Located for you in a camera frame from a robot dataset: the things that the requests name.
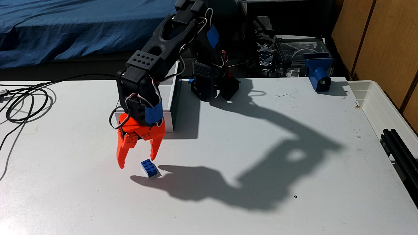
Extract blue toy brick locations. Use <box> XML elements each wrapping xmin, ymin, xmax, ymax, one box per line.
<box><xmin>141</xmin><ymin>159</ymin><xmax>158</xmax><ymax>178</ymax></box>

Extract white cardboard box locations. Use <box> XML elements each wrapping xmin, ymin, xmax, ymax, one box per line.
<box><xmin>114</xmin><ymin>61</ymin><xmax>181</xmax><ymax>133</ymax></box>

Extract blue bed sheet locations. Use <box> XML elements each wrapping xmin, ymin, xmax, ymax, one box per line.
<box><xmin>0</xmin><ymin>0</ymin><xmax>178</xmax><ymax>69</ymax></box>

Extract white plastic bin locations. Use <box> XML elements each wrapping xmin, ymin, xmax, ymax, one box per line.
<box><xmin>348</xmin><ymin>80</ymin><xmax>418</xmax><ymax>157</ymax></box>

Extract brown wooden cabinet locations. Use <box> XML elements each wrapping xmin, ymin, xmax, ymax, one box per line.
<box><xmin>331</xmin><ymin>0</ymin><xmax>418</xmax><ymax>131</ymax></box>

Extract black cable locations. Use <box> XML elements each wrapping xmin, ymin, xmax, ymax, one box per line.
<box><xmin>0</xmin><ymin>73</ymin><xmax>118</xmax><ymax>180</ymax></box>

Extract clear enclosure with black frame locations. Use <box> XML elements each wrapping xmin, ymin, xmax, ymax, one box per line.
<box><xmin>273</xmin><ymin>35</ymin><xmax>334</xmax><ymax>78</ymax></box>

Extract blue printed camera mount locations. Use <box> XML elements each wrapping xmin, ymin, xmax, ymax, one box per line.
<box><xmin>304</xmin><ymin>54</ymin><xmax>334</xmax><ymax>93</ymax></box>

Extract black aluminium rail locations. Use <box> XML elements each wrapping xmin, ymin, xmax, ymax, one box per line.
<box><xmin>380</xmin><ymin>129</ymin><xmax>418</xmax><ymax>206</ymax></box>

